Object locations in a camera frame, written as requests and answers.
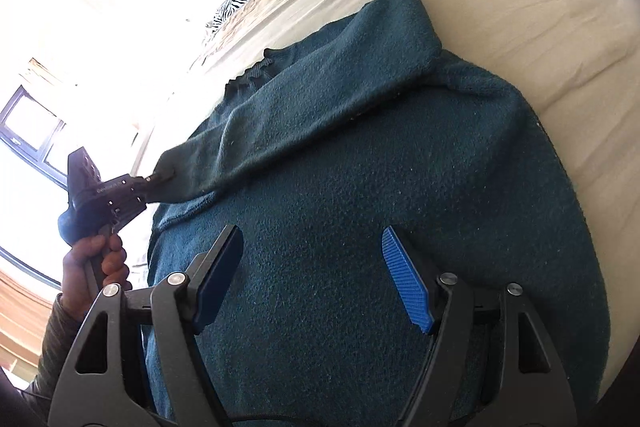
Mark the black framed window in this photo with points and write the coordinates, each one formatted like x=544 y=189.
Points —
x=30 y=127

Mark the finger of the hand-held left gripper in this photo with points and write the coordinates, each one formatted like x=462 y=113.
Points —
x=159 y=179

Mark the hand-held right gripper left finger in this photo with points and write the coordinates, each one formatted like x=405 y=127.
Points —
x=220 y=279

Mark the dark teal knit sweater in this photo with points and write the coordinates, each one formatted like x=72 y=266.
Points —
x=350 y=187

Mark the person's left hand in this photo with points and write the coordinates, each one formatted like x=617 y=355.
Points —
x=80 y=269

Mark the person's left forearm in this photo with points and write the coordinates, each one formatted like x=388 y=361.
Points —
x=52 y=347

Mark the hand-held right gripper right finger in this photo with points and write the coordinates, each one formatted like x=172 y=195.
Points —
x=405 y=279

